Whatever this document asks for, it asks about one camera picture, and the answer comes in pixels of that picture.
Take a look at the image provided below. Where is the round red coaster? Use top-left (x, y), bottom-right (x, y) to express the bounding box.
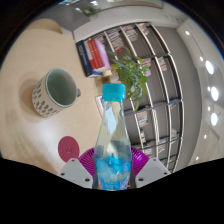
top-left (57, 135), bottom-right (81, 163)

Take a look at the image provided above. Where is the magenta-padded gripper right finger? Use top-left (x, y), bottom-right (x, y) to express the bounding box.
top-left (128, 146), bottom-right (172, 189)

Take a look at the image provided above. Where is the grey bookshelf unit with books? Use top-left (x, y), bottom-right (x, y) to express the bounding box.
top-left (89, 21), bottom-right (186, 173)

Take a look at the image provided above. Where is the red book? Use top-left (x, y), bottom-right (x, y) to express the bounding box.
top-left (90, 38), bottom-right (105, 70)
top-left (85, 39), bottom-right (99, 72)

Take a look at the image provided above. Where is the clear bottle with blue cap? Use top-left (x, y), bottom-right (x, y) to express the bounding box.
top-left (93, 83), bottom-right (134, 192)

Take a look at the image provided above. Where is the small green potted plant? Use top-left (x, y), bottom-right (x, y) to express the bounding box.
top-left (83, 6), bottom-right (101, 17)

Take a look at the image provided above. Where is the pink book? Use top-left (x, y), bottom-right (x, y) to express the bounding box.
top-left (94, 37), bottom-right (112, 69)

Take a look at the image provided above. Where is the spotted beige ceramic mug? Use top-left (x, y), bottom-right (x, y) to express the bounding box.
top-left (31, 67), bottom-right (82, 118)

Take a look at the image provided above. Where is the dark blue book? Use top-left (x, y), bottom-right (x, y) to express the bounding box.
top-left (75, 39), bottom-right (95, 78)

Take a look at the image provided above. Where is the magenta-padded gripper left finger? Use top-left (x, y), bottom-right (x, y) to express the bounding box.
top-left (57, 147), bottom-right (101, 190)

